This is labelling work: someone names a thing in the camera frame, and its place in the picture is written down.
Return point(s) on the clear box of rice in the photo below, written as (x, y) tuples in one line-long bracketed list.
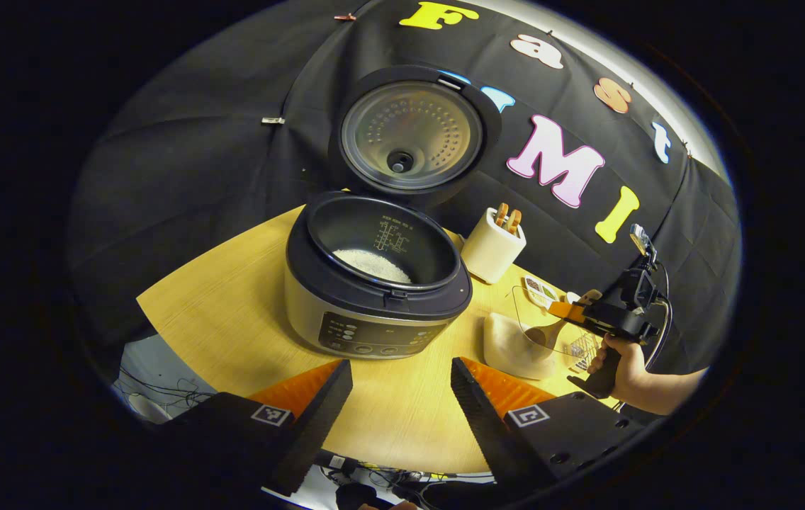
[(509, 350)]

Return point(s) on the copper cloth clip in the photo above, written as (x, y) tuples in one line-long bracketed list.
[(344, 17)]

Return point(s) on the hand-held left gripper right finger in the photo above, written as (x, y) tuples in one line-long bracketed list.
[(484, 432)]

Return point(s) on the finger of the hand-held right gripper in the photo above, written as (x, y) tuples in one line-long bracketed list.
[(569, 312)]

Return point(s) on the white toaster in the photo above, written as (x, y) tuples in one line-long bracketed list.
[(491, 248)]

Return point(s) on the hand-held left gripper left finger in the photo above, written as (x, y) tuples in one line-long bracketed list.
[(317, 432)]

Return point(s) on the white divided dish of beans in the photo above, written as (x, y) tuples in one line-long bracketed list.
[(541, 290)]

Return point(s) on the dark silver rice cooker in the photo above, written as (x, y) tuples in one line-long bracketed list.
[(374, 312)]

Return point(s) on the black backdrop cloth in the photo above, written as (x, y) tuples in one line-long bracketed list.
[(183, 177)]

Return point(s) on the wooden spoon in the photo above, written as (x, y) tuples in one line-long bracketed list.
[(538, 334)]

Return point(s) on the brown toast slice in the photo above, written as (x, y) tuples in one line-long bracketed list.
[(501, 214), (514, 221)]

